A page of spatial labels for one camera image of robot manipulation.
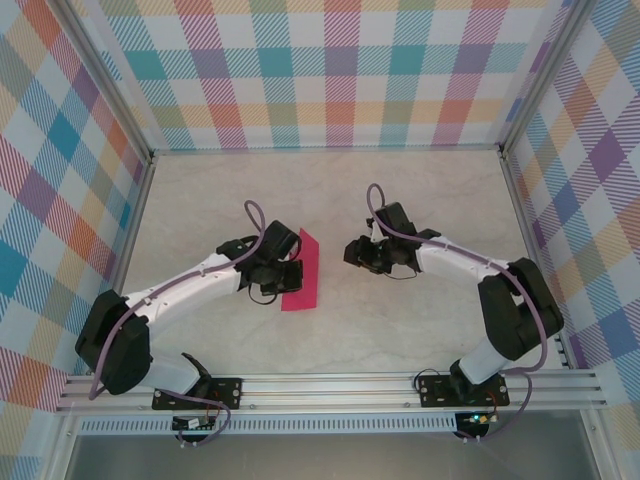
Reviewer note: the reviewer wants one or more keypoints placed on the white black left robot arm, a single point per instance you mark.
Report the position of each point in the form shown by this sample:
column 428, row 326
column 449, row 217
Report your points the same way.
column 175, row 295

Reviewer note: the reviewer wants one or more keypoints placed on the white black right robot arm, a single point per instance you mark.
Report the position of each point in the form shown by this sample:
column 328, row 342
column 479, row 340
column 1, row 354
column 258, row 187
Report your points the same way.
column 520, row 310

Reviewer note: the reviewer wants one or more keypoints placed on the black controller box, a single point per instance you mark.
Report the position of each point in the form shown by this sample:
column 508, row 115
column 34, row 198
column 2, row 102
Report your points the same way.
column 192, row 424

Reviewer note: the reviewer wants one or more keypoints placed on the controller board with green light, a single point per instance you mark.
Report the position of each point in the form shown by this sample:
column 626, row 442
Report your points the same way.
column 475, row 419

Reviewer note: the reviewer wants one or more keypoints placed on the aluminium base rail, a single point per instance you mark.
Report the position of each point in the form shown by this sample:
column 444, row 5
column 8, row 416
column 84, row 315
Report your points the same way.
column 325, row 390

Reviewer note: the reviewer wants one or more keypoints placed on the aluminium frame rail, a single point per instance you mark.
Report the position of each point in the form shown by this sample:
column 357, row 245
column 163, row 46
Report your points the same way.
column 124, row 260
column 518, row 200

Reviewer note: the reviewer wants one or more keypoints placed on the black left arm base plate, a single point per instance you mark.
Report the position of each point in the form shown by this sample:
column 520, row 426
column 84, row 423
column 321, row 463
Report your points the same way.
column 230, row 392

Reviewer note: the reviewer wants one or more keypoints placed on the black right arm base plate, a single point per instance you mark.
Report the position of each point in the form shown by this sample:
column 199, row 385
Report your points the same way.
column 427, row 397

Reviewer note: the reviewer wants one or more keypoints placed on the aluminium frame post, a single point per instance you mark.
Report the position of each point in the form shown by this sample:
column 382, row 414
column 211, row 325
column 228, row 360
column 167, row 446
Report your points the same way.
column 537, row 75
column 60, row 450
column 600, row 450
column 111, row 80

